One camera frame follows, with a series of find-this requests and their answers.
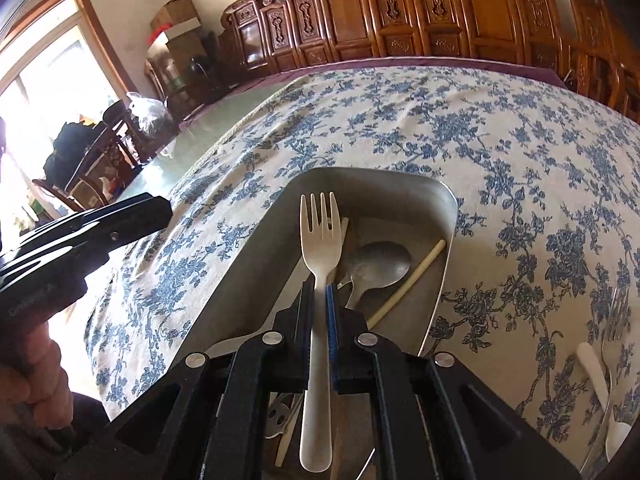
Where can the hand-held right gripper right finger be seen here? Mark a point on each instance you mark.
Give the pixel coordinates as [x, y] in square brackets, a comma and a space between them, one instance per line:
[332, 340]

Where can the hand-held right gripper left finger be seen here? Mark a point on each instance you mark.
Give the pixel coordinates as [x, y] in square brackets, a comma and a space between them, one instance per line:
[306, 340]

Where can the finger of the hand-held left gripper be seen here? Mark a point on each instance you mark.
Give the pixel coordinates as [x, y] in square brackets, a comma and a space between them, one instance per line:
[142, 215]

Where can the metal spoon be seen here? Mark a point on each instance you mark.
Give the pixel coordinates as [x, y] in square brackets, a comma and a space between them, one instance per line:
[377, 265]

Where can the white plastic fork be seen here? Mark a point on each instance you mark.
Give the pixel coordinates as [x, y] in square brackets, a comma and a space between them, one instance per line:
[317, 240]

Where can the grey rectangular tray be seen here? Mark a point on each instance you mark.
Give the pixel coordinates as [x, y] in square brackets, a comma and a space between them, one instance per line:
[395, 195]

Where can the person's left hand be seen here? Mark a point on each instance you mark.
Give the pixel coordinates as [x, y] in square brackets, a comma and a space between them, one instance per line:
[40, 365]

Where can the dark wooden chair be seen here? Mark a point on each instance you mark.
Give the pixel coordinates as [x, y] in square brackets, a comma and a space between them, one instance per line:
[100, 170]

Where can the black bag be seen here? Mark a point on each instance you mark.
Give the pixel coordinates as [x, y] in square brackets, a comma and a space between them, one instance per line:
[75, 150]

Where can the white plastic bag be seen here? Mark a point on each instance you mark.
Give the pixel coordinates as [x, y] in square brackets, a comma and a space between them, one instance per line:
[150, 115]

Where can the black desk lamp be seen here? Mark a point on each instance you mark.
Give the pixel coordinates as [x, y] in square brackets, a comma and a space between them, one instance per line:
[197, 67]

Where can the stack of cardboard boxes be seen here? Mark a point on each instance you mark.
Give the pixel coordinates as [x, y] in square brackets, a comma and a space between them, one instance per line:
[175, 25]

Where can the blue floral tablecloth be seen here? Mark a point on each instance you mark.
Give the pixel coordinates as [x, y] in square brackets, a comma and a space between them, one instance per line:
[475, 135]

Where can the white plastic spoon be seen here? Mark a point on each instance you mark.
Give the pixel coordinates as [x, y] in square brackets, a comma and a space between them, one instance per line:
[595, 375]

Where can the metal fork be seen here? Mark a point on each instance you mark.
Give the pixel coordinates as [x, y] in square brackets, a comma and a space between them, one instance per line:
[616, 320]

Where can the carved wooden chair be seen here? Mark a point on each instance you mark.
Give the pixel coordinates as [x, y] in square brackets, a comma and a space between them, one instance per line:
[607, 82]

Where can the wooden window frame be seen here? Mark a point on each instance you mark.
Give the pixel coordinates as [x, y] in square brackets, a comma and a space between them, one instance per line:
[95, 25]

